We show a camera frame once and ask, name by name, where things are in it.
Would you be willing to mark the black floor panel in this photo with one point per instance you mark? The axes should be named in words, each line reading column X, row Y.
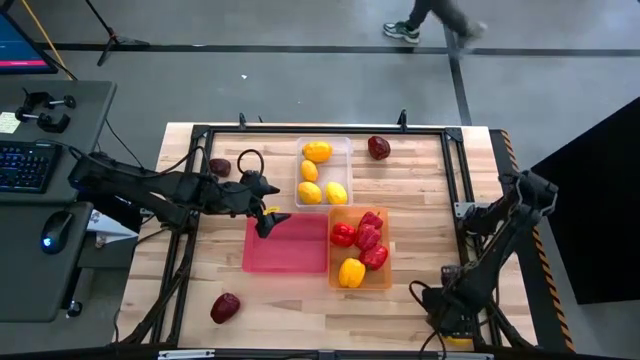
column 595, row 210

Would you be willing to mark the yellow bell pepper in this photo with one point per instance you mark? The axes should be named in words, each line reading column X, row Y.
column 351, row 273

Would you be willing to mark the black computer mouse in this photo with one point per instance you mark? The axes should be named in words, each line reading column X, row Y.
column 56, row 232

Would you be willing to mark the orange translucent plastic bin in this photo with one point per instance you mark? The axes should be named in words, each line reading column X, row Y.
column 339, row 261

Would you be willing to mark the black tripod stand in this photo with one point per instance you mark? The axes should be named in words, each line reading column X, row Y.
column 117, row 41

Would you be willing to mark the grey side desk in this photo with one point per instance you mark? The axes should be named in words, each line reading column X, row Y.
column 30, row 280

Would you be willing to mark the person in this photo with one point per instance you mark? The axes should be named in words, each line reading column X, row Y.
column 440, row 12

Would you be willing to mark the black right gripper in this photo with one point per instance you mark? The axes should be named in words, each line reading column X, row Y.
column 450, row 312

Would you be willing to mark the yellow sticky note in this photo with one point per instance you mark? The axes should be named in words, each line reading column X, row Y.
column 7, row 122

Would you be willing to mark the pink translucent plastic bin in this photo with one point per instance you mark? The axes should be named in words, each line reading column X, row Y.
column 295, row 245

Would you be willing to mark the white paper sheet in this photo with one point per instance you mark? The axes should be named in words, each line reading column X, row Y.
column 107, row 225

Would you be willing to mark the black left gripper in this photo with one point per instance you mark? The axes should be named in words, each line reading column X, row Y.
column 235, row 197

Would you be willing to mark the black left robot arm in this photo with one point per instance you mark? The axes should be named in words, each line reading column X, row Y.
column 130, row 182

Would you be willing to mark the silver metal bracket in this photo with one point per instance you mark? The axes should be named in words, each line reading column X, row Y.
column 464, row 209

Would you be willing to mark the black backlit keyboard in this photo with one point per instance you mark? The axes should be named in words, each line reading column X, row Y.
column 27, row 167

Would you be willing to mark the orange-yellow mango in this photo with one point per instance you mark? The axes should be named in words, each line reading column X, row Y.
column 317, row 151

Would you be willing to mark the red bell pepper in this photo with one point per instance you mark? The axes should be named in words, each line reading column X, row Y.
column 371, row 220
column 343, row 234
column 373, row 257
column 367, row 237

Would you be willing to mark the yellow lemon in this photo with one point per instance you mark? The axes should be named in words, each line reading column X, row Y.
column 336, row 193
column 310, row 193

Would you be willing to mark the black C-clamp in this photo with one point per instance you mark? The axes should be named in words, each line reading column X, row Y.
column 50, row 122
column 37, row 97

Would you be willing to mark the computer monitor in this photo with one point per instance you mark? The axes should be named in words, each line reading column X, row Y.
column 20, row 45

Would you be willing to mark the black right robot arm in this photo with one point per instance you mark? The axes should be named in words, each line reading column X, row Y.
column 520, row 210

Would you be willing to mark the black-yellow hazard stripe strip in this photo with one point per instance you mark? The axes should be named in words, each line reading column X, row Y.
column 547, row 260

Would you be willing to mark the clear plastic bin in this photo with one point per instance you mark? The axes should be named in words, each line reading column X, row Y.
column 332, row 170

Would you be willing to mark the black frame clamp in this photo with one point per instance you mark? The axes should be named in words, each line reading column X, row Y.
column 242, row 121
column 402, row 117

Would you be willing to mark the small yellow object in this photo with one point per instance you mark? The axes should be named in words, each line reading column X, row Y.
column 458, row 342

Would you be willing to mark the black aluminium table frame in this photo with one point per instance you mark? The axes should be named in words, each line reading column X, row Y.
column 325, row 130

